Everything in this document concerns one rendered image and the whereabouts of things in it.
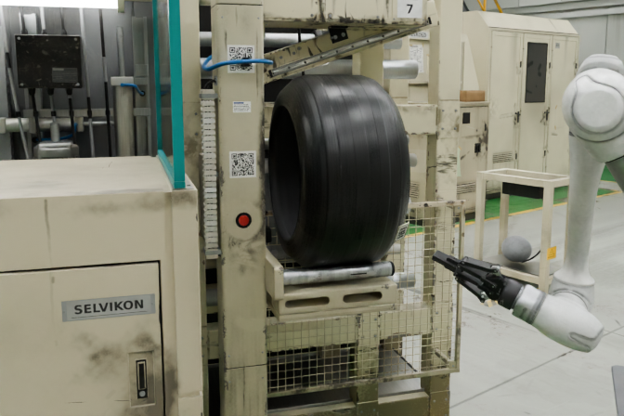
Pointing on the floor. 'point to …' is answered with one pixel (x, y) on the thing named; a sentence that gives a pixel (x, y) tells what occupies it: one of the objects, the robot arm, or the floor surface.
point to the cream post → (231, 141)
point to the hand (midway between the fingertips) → (446, 260)
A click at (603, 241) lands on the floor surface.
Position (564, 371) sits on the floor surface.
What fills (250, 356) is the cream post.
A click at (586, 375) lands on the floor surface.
